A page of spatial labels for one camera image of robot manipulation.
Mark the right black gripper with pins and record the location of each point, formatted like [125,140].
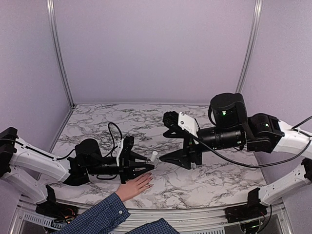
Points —
[185,160]

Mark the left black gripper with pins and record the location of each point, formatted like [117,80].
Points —
[125,171]

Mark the clear nail polish bottle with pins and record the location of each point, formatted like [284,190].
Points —
[153,160]

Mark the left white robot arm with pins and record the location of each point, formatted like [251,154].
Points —
[16,155]

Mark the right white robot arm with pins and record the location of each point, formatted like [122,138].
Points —
[232,127]

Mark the blue checkered sleeve forearm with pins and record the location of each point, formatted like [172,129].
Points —
[100,219]

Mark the person's bare hand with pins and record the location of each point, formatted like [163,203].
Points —
[134,187]

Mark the blue checkered shirt body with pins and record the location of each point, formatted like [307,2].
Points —
[160,226]

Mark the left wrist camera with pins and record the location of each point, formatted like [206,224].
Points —
[125,148]

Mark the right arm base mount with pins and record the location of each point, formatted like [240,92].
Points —
[252,209]

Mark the front aluminium rail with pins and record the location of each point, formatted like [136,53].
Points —
[186,221]

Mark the right aluminium frame post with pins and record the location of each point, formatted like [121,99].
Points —
[258,5]

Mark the aluminium frame post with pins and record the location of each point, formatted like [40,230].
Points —
[57,48]
[258,5]

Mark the left aluminium frame post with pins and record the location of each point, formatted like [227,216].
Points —
[57,48]

